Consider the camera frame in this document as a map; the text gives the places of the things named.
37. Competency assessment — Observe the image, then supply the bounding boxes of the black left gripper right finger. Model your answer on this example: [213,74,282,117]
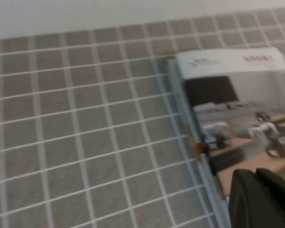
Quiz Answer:
[255,167,285,216]

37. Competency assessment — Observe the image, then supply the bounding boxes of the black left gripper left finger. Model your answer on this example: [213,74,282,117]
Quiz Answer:
[228,168,285,228]

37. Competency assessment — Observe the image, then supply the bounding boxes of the AgileX brochure with robot cover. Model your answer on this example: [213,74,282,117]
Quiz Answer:
[174,47,285,202]

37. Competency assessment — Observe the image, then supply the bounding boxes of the robotics brochure booklet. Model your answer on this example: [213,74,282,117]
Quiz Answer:
[167,57,230,228]

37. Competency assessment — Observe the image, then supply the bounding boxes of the grey checked tablecloth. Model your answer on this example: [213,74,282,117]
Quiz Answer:
[0,7,285,228]

